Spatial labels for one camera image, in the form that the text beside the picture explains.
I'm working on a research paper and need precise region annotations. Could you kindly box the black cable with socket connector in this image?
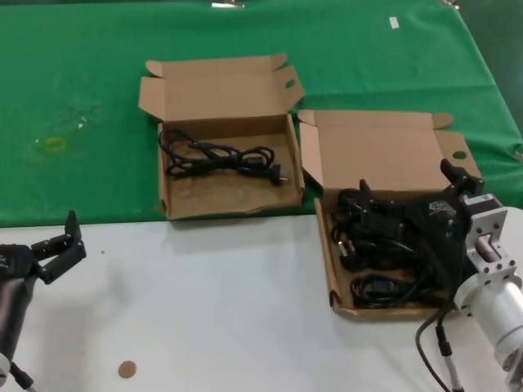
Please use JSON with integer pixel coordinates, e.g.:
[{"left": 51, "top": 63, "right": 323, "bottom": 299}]
[{"left": 350, "top": 274, "right": 450, "bottom": 310}]

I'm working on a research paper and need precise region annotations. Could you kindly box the black coiled power cable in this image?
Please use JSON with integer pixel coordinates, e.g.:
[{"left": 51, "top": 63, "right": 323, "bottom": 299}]
[{"left": 330, "top": 187, "right": 369, "bottom": 242}]

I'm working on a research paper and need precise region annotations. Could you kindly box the black cable with pronged plug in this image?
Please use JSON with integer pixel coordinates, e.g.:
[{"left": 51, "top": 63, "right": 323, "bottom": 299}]
[{"left": 335, "top": 238, "right": 434, "bottom": 274}]

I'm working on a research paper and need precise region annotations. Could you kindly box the cardboard box with oval-hole flap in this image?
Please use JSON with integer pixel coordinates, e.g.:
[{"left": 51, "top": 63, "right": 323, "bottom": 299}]
[{"left": 137, "top": 52, "right": 306, "bottom": 222}]

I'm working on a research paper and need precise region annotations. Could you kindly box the green tablecloth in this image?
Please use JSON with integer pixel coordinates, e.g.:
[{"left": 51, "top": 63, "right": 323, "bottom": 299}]
[{"left": 0, "top": 0, "right": 523, "bottom": 228}]

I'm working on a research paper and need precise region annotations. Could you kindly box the right arm cable, metal connector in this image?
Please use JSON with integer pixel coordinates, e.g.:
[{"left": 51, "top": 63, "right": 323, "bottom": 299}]
[{"left": 435, "top": 310, "right": 465, "bottom": 392}]

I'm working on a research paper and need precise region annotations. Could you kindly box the left arm cable, metal connector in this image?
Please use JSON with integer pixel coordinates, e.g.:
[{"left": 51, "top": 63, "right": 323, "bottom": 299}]
[{"left": 9, "top": 362, "right": 36, "bottom": 392}]

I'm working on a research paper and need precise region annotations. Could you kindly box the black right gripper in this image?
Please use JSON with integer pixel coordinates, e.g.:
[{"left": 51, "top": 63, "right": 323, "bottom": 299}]
[{"left": 357, "top": 158, "right": 484, "bottom": 267}]

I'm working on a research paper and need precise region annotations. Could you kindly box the arm cable, metal connector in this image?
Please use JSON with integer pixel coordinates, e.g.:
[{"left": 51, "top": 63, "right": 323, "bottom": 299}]
[
  {"left": 435, "top": 310, "right": 465, "bottom": 392},
  {"left": 9, "top": 362, "right": 36, "bottom": 392}
]

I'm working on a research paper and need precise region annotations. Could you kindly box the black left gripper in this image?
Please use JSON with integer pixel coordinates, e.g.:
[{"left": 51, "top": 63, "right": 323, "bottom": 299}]
[{"left": 0, "top": 210, "right": 87, "bottom": 286}]

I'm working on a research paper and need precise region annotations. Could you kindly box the cardboard box with round-hole flap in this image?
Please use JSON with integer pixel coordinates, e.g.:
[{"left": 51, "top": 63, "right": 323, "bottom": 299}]
[{"left": 297, "top": 109, "right": 483, "bottom": 323}]

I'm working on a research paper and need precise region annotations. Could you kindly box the black power cable with ferrite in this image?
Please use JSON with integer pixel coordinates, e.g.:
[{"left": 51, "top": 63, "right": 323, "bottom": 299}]
[{"left": 157, "top": 128, "right": 289, "bottom": 187}]

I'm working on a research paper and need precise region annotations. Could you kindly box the black looped right arm cable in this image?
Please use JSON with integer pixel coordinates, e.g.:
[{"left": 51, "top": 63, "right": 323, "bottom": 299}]
[{"left": 415, "top": 302, "right": 450, "bottom": 392}]

